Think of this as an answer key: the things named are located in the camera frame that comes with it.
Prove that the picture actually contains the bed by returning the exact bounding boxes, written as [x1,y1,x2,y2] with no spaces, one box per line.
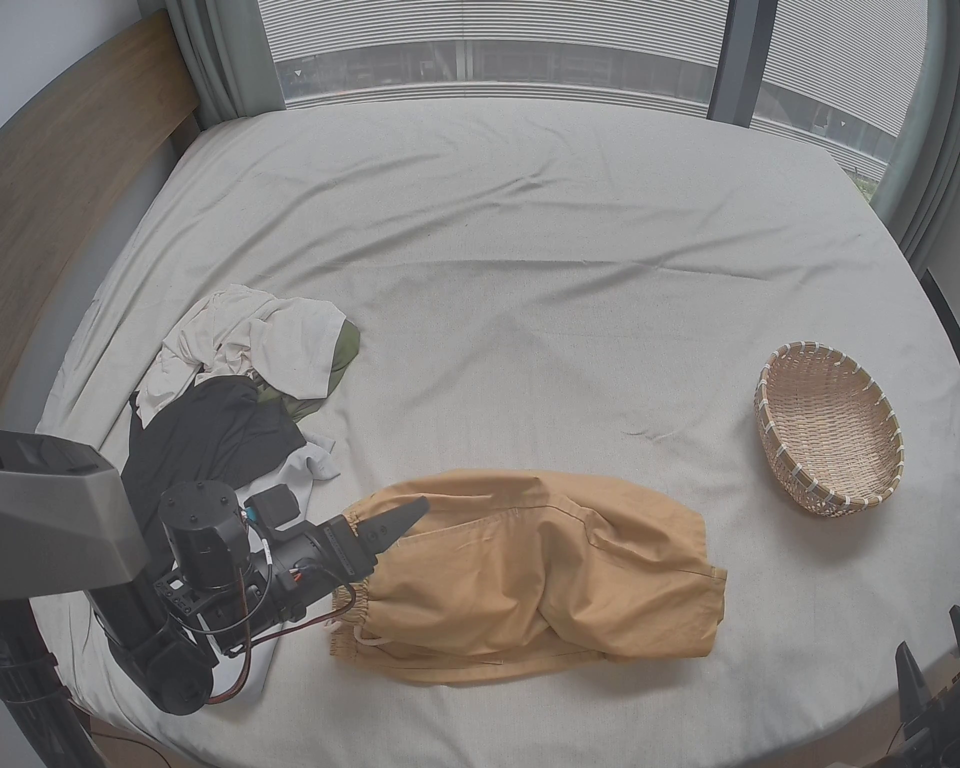
[0,7,960,768]

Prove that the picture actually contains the green garment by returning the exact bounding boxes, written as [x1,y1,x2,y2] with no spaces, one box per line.
[255,318,363,426]

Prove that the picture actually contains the tan shorts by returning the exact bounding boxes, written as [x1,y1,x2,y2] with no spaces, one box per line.
[330,468,730,687]

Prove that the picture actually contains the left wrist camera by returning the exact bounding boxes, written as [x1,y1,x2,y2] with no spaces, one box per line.
[247,483,305,537]

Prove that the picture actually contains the pale grey garment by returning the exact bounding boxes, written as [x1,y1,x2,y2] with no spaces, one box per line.
[212,431,340,704]

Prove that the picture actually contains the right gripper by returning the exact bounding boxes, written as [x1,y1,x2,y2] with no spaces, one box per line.
[894,603,960,768]

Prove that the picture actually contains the black garment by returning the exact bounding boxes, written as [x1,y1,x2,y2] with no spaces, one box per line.
[120,375,310,543]

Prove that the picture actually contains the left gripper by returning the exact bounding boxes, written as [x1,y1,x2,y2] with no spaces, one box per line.
[255,494,432,621]

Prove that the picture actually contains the round woven basket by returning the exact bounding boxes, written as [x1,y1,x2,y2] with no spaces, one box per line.
[753,341,906,519]

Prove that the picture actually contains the cream garment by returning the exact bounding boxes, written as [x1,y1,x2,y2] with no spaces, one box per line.
[138,285,348,426]

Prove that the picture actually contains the grey-green curtain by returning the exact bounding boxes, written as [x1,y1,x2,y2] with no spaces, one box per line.
[870,0,960,264]
[161,0,290,140]

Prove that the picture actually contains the window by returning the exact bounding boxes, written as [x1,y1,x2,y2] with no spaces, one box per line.
[255,0,939,207]

